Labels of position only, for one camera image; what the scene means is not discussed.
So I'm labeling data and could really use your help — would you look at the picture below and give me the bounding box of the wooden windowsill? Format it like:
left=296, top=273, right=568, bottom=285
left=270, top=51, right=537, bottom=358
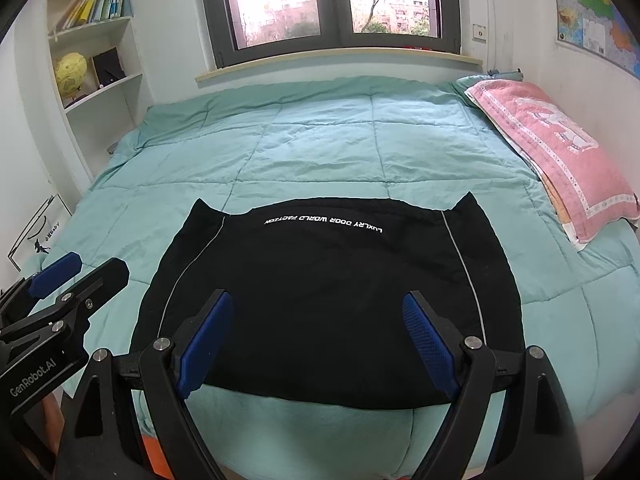
left=195, top=50, right=483, bottom=88

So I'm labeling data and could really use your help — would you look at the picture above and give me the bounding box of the teal pillow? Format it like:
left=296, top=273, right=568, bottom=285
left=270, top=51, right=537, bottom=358
left=451, top=74, right=525, bottom=108

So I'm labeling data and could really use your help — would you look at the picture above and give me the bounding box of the yellow globe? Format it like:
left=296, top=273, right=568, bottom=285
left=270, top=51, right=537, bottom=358
left=55, top=52, right=91, bottom=107

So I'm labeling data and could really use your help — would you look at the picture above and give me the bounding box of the colourful wall map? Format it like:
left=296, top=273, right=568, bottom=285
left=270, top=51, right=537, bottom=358
left=549, top=0, right=640, bottom=81

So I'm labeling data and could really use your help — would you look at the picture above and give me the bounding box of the black hoodie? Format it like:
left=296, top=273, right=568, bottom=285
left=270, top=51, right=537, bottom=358
left=131, top=191, right=526, bottom=407

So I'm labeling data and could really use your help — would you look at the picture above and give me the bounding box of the white bookshelf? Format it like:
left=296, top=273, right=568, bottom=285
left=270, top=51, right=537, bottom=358
left=45, top=0, right=153, bottom=186

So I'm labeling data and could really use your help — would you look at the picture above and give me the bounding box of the teal quilted duvet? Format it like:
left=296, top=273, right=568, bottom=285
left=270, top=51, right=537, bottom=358
left=25, top=77, right=640, bottom=480

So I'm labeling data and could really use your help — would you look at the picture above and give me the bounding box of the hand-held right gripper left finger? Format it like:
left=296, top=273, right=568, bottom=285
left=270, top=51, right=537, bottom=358
left=52, top=288, right=234, bottom=480

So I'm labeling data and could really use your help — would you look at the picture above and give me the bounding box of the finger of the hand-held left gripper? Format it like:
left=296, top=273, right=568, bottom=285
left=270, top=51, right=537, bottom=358
left=0, top=251, right=84, bottom=320
left=0, top=257, right=131, bottom=357

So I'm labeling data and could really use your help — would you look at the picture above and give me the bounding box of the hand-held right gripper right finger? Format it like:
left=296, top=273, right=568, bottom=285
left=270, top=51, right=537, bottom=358
left=402, top=290, right=586, bottom=480

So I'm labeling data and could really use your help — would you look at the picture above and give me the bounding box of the black box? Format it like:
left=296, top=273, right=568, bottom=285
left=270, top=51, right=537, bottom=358
left=91, top=46, right=126, bottom=86

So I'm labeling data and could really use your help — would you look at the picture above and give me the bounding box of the pink quilted pillow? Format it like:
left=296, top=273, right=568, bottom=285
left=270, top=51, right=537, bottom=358
left=464, top=79, right=640, bottom=253

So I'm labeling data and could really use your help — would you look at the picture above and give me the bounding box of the dark framed window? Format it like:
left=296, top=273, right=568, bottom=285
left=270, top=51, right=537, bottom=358
left=197, top=0, right=463, bottom=68

